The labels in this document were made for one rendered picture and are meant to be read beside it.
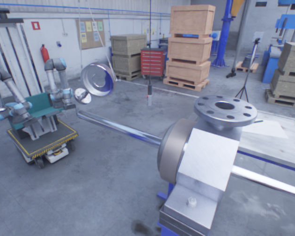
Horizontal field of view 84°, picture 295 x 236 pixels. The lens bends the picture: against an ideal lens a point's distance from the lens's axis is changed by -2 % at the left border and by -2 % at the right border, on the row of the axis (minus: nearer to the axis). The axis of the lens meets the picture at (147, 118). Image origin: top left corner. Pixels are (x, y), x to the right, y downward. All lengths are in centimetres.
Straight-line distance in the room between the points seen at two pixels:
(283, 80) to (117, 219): 444
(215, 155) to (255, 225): 154
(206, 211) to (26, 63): 238
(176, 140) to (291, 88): 442
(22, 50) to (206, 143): 226
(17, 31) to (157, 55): 398
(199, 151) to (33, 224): 188
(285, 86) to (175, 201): 454
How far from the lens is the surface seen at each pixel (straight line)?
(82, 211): 213
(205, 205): 77
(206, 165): 74
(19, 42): 251
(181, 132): 85
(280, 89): 504
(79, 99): 202
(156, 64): 566
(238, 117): 73
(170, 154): 83
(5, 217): 246
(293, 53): 488
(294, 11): 1396
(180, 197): 77
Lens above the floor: 173
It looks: 30 degrees down
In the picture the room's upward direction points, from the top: straight up
